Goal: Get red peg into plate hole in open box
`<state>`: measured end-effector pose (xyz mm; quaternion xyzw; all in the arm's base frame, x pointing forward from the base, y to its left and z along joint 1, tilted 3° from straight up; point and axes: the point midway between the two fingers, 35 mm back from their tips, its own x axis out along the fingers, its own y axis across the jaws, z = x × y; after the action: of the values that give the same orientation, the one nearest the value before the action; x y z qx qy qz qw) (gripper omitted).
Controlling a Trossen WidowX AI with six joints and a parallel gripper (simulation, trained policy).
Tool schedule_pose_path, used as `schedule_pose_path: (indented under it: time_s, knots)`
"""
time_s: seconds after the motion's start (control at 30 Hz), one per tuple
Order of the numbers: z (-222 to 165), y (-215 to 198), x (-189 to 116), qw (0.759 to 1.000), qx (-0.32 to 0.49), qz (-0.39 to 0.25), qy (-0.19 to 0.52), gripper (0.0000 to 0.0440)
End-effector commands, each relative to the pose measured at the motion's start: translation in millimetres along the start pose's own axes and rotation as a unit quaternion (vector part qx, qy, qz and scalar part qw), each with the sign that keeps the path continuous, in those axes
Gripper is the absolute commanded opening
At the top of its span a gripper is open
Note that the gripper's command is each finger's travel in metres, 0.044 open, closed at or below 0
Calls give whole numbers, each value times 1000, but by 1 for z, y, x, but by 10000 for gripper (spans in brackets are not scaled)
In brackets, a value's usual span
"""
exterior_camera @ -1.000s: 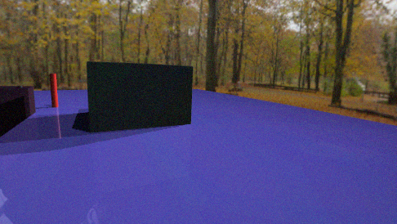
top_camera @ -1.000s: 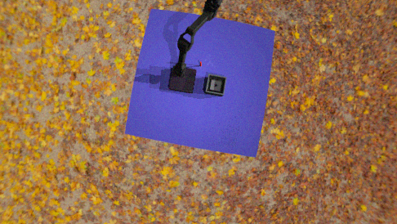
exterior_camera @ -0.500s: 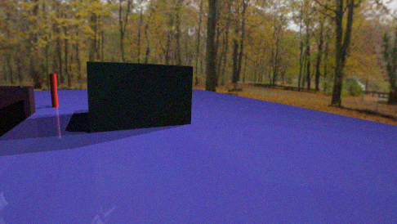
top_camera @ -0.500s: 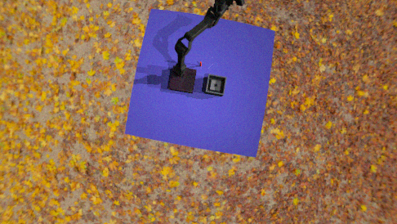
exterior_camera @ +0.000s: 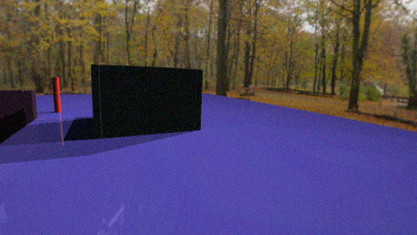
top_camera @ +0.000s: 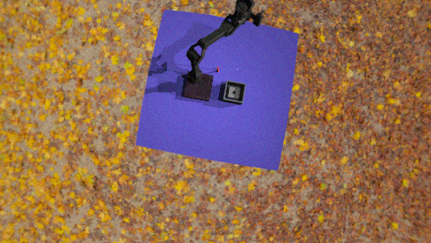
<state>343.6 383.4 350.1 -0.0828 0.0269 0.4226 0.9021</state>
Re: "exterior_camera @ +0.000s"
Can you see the red peg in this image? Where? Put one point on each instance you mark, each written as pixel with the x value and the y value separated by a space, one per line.
pixel 56 94

